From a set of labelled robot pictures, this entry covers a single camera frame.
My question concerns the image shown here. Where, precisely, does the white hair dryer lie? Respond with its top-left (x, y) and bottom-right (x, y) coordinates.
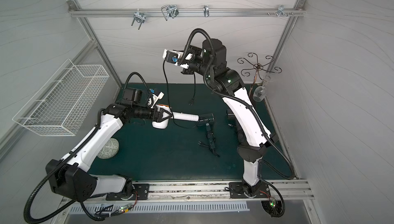
top-left (152, 105), bottom-right (199, 129)

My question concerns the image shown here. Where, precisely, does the dark green hair dryer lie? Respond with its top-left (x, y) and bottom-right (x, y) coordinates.
top-left (197, 113), bottom-right (216, 154)

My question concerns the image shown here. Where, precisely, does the green dryer black cord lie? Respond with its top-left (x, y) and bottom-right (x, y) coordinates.
top-left (198, 131), bottom-right (221, 158)

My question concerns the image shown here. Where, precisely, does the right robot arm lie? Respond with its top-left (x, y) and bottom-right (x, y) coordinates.
top-left (163, 28), bottom-right (295, 218)

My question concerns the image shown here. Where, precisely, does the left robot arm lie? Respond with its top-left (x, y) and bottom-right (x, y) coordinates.
top-left (23, 86), bottom-right (173, 224)

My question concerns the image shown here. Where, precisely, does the patterned ceramic bowl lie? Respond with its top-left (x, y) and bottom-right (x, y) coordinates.
top-left (97, 138), bottom-right (120, 159)

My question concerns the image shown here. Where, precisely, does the green table mat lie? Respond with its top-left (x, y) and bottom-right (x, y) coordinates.
top-left (81, 83), bottom-right (294, 182)

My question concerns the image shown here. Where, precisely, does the small metal clamp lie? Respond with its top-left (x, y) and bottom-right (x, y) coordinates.
top-left (203, 5), bottom-right (209, 18)

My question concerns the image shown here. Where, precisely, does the metal glass holder stand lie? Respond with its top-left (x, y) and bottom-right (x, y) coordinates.
top-left (237, 53), bottom-right (283, 97)

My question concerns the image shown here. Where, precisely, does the clear wine glass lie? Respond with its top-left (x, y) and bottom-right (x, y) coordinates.
top-left (253, 75), bottom-right (271, 102)

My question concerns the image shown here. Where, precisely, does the white vent strip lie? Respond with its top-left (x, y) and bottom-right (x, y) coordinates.
top-left (69, 201), bottom-right (250, 214)

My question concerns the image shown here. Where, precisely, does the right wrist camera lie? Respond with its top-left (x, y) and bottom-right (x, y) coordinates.
top-left (163, 49), bottom-right (186, 67)

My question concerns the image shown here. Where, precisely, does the metal u-bolt bracket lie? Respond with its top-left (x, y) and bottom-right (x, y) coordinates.
top-left (161, 5), bottom-right (179, 21)

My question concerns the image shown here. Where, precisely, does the metal hook bracket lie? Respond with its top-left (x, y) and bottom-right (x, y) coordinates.
top-left (131, 11), bottom-right (146, 30)

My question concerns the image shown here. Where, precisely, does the white wire basket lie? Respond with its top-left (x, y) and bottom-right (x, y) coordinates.
top-left (12, 59), bottom-right (109, 137)

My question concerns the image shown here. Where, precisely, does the metal bolt bracket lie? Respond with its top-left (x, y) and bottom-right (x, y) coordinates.
top-left (267, 5), bottom-right (294, 17)

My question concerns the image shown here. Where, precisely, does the aluminium top rail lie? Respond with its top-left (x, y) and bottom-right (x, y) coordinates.
top-left (69, 7), bottom-right (306, 18)

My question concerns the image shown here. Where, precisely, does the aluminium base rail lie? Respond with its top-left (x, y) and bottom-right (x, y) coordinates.
top-left (61, 179), bottom-right (315, 204)

